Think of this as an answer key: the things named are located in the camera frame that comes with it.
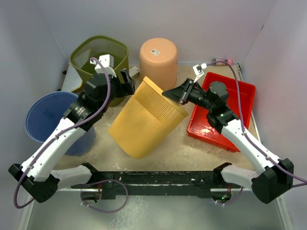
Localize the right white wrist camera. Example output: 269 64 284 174
192 63 207 83

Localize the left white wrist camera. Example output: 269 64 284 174
90 54 116 76

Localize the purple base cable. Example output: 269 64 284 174
214 185 244 207
80 179 130 213

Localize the yellow mesh plastic basket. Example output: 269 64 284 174
108 77 189 159

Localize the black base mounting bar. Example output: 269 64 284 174
72 163 240 199

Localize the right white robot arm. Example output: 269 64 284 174
162 78 294 204

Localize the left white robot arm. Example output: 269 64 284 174
8 69 135 209

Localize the small pink capped bottle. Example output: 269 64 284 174
213 58 233 65

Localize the blue round plastic bucket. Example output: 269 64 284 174
25 91 96 157

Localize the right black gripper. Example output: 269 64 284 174
163 78 214 112

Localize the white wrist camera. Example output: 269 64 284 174
192 63 207 83
90 54 116 76

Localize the small white box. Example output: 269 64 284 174
129 66 140 78

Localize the white yellow-edged board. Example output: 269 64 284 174
61 64 83 92

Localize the green mesh plastic basket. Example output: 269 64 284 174
70 35 130 107

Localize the red plastic tray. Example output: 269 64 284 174
186 71 256 153

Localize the orange round plastic bucket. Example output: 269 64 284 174
139 38 178 91

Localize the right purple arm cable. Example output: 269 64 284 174
206 60 307 188

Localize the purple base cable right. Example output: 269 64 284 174
214 185 244 207

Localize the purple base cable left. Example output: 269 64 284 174
80 179 130 213

